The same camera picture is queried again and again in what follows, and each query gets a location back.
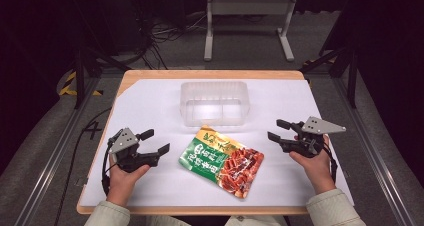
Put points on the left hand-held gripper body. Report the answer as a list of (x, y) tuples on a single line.
[(125, 142)]

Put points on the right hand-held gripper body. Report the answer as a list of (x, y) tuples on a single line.
[(316, 127)]

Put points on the green and red snack packet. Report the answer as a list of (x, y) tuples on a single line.
[(220, 161)]

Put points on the clear plastic container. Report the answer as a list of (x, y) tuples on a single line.
[(215, 102)]

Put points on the person's left hand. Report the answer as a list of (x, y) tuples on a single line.
[(121, 184)]

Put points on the person's right hand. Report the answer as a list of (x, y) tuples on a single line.
[(318, 171)]

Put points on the white table sheet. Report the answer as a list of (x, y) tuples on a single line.
[(160, 106)]

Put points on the black metal stand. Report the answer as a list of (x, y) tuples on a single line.
[(79, 76), (351, 79)]

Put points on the yellow and black hazard tape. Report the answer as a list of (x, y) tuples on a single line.
[(68, 84)]

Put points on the person's torso clothing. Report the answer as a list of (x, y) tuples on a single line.
[(213, 221)]

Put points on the white metal stand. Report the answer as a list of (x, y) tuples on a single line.
[(250, 6)]

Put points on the aluminium floor rail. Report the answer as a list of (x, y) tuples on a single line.
[(50, 166), (376, 166)]

